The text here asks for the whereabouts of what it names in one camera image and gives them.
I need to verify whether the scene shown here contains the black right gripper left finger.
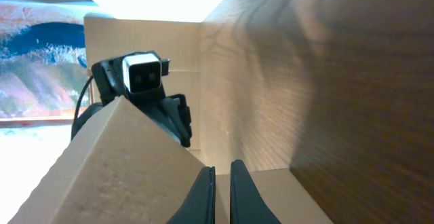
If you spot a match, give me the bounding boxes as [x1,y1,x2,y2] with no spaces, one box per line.
[167,166,216,224]

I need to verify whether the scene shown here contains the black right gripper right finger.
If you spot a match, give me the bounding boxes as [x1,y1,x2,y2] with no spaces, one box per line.
[230,160,281,224]

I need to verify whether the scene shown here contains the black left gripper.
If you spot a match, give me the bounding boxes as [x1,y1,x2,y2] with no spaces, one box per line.
[92,51,193,148]

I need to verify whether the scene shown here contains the cardboard box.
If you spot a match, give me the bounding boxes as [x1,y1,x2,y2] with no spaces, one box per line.
[11,98,330,223]

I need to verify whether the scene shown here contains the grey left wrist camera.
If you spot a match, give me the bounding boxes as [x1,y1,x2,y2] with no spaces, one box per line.
[122,52,162,93]

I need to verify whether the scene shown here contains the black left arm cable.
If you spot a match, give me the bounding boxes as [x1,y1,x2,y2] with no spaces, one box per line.
[73,74,95,133]

